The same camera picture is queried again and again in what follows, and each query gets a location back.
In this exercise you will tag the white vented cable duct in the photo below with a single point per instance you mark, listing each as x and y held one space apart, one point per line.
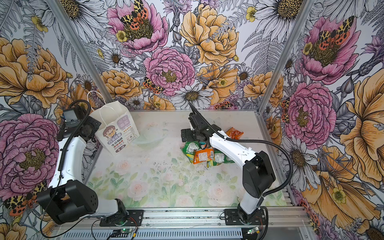
152 234

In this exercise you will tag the orange snack packet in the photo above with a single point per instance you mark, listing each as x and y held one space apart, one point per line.
234 133
204 155

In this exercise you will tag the left green circuit board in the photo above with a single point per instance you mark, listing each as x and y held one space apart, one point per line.
123 233

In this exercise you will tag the aluminium frame post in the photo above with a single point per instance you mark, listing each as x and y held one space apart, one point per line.
291 40
71 32

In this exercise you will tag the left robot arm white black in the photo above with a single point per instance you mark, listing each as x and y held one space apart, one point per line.
67 199

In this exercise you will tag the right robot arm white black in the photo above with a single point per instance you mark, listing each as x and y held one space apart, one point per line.
257 171

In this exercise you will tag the aluminium front rail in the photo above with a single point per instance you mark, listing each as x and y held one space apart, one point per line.
179 218

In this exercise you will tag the green snack packet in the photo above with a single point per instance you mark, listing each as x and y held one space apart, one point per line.
189 150
218 159

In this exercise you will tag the white paper bag with cartoon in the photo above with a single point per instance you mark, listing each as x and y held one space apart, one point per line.
117 129

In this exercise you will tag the left aluminium frame post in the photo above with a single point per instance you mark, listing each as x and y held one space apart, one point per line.
71 32

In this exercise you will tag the orange snack packet back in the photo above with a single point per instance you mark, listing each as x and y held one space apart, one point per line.
234 133

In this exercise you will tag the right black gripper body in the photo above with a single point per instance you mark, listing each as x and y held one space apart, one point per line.
191 135

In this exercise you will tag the green circuit board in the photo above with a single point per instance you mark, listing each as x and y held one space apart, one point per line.
123 233
253 231

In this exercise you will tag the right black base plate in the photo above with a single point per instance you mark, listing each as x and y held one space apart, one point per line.
237 217

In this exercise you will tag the right green circuit board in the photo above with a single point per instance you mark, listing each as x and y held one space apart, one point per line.
253 231

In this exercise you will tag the orange snack packet front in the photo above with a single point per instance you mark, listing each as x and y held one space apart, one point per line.
204 155

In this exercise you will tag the right aluminium frame post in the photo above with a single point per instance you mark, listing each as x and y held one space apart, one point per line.
291 40

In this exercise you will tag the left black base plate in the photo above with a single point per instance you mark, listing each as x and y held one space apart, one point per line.
131 218

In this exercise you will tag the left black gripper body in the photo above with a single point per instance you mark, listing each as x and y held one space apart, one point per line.
94 125

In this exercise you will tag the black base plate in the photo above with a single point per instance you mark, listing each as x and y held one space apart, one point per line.
131 218
237 217

